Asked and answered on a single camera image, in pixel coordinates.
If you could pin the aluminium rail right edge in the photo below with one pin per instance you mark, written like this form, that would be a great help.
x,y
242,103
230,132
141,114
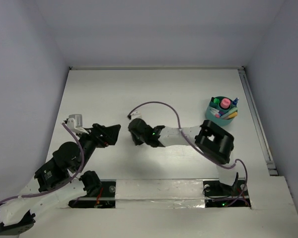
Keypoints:
x,y
258,125

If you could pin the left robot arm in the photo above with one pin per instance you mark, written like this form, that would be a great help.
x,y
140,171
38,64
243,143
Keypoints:
x,y
61,182

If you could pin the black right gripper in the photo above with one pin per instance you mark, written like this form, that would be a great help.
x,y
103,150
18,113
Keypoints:
x,y
137,140

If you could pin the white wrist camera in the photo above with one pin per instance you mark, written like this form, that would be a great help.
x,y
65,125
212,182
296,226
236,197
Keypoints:
x,y
74,123
134,115

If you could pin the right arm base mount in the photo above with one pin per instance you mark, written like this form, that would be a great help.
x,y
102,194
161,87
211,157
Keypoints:
x,y
219,195

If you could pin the green cap black highlighter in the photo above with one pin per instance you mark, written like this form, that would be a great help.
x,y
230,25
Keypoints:
x,y
216,100

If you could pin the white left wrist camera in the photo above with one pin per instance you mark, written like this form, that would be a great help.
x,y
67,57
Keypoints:
x,y
74,123

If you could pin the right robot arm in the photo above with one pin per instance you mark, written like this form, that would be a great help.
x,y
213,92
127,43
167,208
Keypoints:
x,y
215,144

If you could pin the teal round organizer container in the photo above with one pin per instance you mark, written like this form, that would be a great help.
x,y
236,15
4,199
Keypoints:
x,y
222,110

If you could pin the pink cap bottle in organizer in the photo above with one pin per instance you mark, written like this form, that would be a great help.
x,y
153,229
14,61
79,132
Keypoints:
x,y
225,104

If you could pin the green pencil-shaped clear case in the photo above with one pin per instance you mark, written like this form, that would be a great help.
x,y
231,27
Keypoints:
x,y
234,109

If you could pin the clear blue glue bottle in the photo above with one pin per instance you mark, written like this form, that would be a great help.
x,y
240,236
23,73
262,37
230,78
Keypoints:
x,y
235,101

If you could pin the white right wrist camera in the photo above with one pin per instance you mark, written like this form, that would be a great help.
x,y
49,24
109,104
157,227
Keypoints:
x,y
134,115

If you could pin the pink orange pencil-shaped case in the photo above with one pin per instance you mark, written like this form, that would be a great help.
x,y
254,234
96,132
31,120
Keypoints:
x,y
230,116

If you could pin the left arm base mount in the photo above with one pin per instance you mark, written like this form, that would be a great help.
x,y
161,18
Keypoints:
x,y
103,199

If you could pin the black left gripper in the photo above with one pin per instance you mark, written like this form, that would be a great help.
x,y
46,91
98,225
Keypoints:
x,y
111,134

